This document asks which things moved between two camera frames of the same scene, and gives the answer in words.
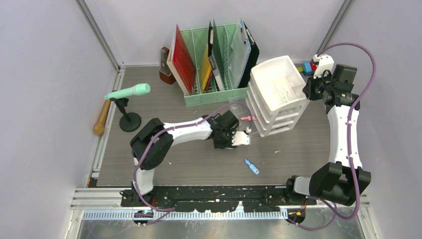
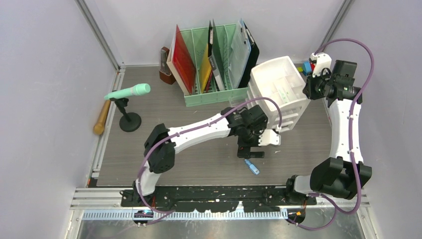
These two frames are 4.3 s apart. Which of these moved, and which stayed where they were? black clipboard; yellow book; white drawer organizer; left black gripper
Moved: left black gripper
Stayed: yellow book; white drawer organizer; black clipboard
